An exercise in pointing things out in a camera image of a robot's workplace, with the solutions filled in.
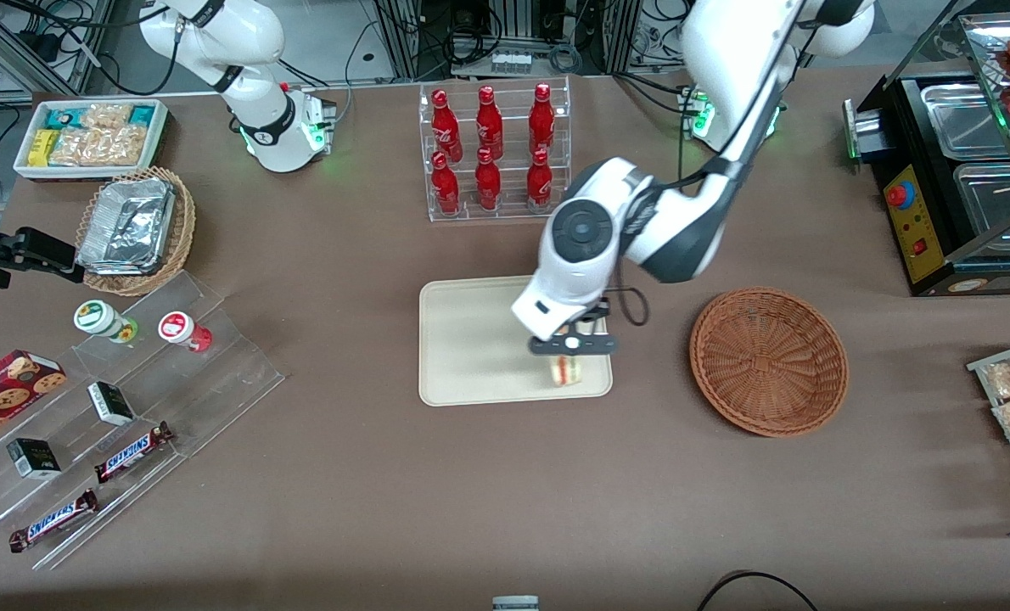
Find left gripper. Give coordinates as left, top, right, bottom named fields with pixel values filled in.
left=511, top=270, right=620, bottom=356

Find triangular sandwich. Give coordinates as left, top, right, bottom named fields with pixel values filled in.
left=550, top=353, right=585, bottom=389

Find beige plastic tray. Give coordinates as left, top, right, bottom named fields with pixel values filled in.
left=418, top=272, right=614, bottom=408

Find light woven wicker basket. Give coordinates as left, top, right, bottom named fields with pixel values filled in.
left=76, top=166, right=197, bottom=297

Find brown round wicker basket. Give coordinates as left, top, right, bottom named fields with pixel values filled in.
left=689, top=287, right=850, bottom=439

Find tray of packaged snacks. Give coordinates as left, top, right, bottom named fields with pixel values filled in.
left=967, top=338, right=1010, bottom=519

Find green lid snack cup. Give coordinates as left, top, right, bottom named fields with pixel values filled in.
left=74, top=300, right=140, bottom=345

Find stacked aluminium foil containers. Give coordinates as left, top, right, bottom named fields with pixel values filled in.
left=76, top=177, right=176, bottom=277

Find red tartan cookie box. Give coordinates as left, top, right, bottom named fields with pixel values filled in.
left=0, top=350, right=68, bottom=452

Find clear rice cracker bag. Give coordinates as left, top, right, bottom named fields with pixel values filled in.
left=81, top=103, right=134, bottom=131
left=100, top=125, right=149, bottom=167
left=49, top=127, right=104, bottom=167

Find clear acrylic bottle rack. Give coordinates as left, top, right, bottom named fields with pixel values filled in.
left=419, top=76, right=573, bottom=224

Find red cola bottle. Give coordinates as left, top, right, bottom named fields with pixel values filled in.
left=475, top=86, right=505, bottom=160
left=430, top=153, right=463, bottom=216
left=474, top=149, right=503, bottom=212
left=431, top=89, right=464, bottom=164
left=525, top=149, right=554, bottom=212
left=528, top=82, right=557, bottom=156

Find small black carton box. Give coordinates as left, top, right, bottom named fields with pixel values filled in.
left=7, top=438, right=63, bottom=481
left=87, top=382, right=136, bottom=428

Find red lid snack cup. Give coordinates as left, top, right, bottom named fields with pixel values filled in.
left=158, top=311, right=214, bottom=354

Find white rectangular snack bin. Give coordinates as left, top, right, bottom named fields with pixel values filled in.
left=13, top=98, right=170, bottom=183

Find Snickers chocolate bar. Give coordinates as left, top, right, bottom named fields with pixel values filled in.
left=94, top=422, right=176, bottom=485
left=8, top=489, right=99, bottom=554

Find clear acrylic stepped display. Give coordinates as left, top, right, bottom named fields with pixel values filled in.
left=0, top=270, right=287, bottom=571

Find black hot food display case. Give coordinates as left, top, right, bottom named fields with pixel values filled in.
left=844, top=12, right=1010, bottom=298

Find silver metal side unit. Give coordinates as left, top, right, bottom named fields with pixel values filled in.
left=843, top=98, right=898, bottom=164

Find stainless steel food pan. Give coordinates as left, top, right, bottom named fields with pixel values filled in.
left=921, top=80, right=1010, bottom=162
left=952, top=160, right=1010, bottom=237

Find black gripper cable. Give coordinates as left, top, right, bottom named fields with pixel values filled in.
left=594, top=255, right=652, bottom=330

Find black looped table cable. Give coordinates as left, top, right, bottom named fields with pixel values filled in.
left=695, top=569, right=820, bottom=611

